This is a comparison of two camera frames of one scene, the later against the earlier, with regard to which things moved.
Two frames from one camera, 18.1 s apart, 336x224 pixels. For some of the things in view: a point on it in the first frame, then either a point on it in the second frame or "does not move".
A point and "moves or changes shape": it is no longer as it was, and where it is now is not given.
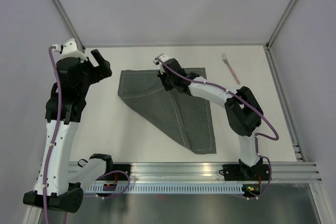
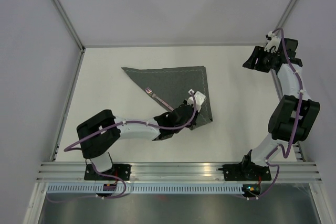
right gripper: (167, 87) -> (258, 52)
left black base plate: (118, 176) does not move
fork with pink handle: (225, 60) -> (153, 95)
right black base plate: (244, 172) does not move
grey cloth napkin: (187, 116) moves or changes shape
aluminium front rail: (211, 172) does not move
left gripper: (100, 72) -> (193, 121)
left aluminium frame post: (56, 2) does not move
